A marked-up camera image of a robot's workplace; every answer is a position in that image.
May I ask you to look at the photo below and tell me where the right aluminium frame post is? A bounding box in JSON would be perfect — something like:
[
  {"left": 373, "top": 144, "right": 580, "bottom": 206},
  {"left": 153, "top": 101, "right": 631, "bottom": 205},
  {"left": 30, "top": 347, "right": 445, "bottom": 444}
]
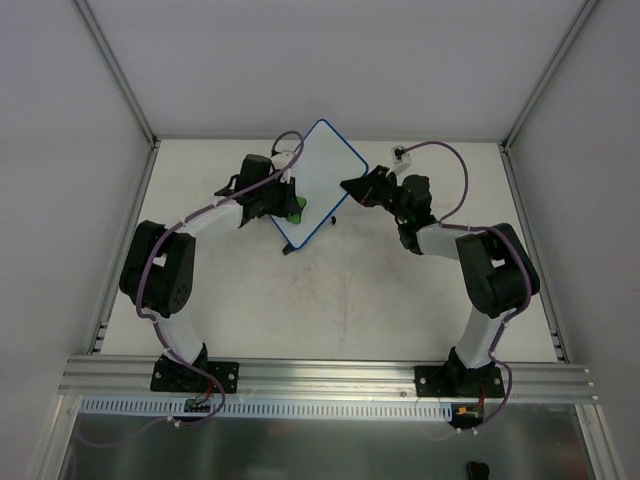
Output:
[{"left": 500, "top": 0, "right": 601, "bottom": 153}]

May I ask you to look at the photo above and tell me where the green bone-shaped eraser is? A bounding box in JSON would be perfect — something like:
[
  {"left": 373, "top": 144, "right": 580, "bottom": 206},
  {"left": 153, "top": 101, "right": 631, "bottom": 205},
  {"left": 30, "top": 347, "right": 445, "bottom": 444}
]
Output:
[{"left": 285, "top": 196, "right": 307, "bottom": 225}]

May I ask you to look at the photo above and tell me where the white slotted cable duct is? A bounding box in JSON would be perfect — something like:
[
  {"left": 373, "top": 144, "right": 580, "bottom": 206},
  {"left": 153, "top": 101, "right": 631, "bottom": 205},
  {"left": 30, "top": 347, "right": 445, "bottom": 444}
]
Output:
[{"left": 79, "top": 396, "right": 453, "bottom": 423}]

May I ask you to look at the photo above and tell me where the left circuit board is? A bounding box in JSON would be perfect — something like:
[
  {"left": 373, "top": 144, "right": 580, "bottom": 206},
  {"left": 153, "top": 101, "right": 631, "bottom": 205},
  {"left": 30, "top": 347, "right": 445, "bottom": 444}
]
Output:
[{"left": 183, "top": 397, "right": 212, "bottom": 414}]

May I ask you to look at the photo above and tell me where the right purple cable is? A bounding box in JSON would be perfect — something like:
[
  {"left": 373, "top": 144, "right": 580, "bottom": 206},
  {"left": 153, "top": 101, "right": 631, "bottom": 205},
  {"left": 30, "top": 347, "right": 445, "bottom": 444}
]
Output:
[{"left": 402, "top": 141, "right": 534, "bottom": 434}]

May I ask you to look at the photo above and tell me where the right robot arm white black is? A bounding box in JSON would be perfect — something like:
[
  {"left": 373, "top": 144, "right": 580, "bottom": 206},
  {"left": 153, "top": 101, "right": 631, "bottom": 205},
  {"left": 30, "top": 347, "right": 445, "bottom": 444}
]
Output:
[{"left": 340, "top": 166, "right": 540, "bottom": 396}]

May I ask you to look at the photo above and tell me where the small black object bottom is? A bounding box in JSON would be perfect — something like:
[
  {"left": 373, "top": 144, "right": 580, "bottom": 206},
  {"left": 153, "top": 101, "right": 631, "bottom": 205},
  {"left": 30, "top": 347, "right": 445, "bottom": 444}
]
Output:
[{"left": 466, "top": 462, "right": 490, "bottom": 480}]

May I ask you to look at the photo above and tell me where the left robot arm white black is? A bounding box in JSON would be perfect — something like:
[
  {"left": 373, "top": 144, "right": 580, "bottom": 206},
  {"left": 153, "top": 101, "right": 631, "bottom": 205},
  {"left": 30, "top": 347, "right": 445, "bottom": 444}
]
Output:
[{"left": 119, "top": 150, "right": 306, "bottom": 391}]

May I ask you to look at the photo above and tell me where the left aluminium frame post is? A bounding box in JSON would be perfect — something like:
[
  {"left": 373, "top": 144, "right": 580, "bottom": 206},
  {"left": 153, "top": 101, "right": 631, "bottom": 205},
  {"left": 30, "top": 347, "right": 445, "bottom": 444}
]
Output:
[{"left": 71, "top": 0, "right": 158, "bottom": 147}]

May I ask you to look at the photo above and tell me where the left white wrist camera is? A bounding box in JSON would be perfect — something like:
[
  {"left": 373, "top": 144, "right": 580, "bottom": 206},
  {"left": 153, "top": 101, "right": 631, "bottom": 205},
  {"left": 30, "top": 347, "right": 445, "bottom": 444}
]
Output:
[{"left": 271, "top": 150, "right": 296, "bottom": 183}]

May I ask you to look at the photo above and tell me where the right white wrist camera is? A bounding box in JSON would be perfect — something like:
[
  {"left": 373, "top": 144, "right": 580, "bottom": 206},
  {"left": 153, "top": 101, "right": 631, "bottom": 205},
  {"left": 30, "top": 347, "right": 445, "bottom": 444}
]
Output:
[{"left": 391, "top": 146, "right": 412, "bottom": 175}]

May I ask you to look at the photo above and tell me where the circuit board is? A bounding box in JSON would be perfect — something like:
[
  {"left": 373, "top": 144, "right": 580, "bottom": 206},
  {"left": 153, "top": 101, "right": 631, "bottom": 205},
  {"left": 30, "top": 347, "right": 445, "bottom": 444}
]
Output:
[
  {"left": 453, "top": 403, "right": 484, "bottom": 422},
  {"left": 183, "top": 397, "right": 212, "bottom": 414}
]

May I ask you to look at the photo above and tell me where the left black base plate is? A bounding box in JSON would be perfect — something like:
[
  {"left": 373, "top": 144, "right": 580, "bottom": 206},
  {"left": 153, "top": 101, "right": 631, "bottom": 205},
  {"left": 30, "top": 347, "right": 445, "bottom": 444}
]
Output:
[{"left": 150, "top": 356, "right": 240, "bottom": 394}]

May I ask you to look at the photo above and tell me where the purple cable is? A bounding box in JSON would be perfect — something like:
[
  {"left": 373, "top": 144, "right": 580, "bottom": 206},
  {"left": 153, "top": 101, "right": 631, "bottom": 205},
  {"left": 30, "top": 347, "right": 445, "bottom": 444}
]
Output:
[
  {"left": 402, "top": 141, "right": 534, "bottom": 434},
  {"left": 74, "top": 130, "right": 306, "bottom": 446}
]

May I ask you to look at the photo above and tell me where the aluminium frame post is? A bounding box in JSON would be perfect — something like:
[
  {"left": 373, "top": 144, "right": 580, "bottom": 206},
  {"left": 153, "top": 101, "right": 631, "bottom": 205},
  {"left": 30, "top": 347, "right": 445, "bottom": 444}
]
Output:
[
  {"left": 500, "top": 0, "right": 601, "bottom": 153},
  {"left": 71, "top": 0, "right": 158, "bottom": 147}
]

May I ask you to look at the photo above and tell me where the blue-framed whiteboard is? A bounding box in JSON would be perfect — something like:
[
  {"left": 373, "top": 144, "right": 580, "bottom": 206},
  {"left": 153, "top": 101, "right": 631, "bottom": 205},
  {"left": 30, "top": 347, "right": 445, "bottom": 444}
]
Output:
[{"left": 272, "top": 119, "right": 369, "bottom": 250}]

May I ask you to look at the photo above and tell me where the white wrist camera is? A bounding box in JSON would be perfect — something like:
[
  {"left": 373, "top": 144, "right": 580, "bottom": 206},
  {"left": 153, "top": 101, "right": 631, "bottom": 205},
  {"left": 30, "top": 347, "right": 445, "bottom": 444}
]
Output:
[
  {"left": 271, "top": 150, "right": 296, "bottom": 183},
  {"left": 391, "top": 146, "right": 412, "bottom": 175}
]

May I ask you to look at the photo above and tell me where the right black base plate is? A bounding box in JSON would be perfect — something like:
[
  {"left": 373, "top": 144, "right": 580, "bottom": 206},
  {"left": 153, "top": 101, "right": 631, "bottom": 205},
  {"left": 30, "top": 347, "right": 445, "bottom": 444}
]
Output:
[{"left": 414, "top": 364, "right": 505, "bottom": 399}]

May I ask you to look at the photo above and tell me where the right circuit board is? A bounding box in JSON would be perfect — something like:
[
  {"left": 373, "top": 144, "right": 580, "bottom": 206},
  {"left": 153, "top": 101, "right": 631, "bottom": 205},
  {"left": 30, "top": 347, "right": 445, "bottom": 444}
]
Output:
[{"left": 453, "top": 403, "right": 484, "bottom": 422}]

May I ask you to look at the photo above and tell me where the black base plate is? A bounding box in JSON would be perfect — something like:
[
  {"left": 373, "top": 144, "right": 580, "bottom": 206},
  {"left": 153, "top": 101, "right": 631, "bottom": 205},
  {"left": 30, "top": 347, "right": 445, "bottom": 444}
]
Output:
[
  {"left": 150, "top": 356, "right": 240, "bottom": 394},
  {"left": 414, "top": 364, "right": 505, "bottom": 399}
]

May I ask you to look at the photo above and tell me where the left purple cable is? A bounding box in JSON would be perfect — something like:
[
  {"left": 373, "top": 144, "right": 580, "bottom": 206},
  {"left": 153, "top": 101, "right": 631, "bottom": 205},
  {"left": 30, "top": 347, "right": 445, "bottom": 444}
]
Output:
[{"left": 74, "top": 130, "right": 306, "bottom": 446}]

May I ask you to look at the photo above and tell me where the aluminium front rail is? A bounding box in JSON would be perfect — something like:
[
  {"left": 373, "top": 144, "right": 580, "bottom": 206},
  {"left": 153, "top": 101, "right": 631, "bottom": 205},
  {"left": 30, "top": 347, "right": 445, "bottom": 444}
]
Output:
[{"left": 58, "top": 355, "right": 600, "bottom": 404}]

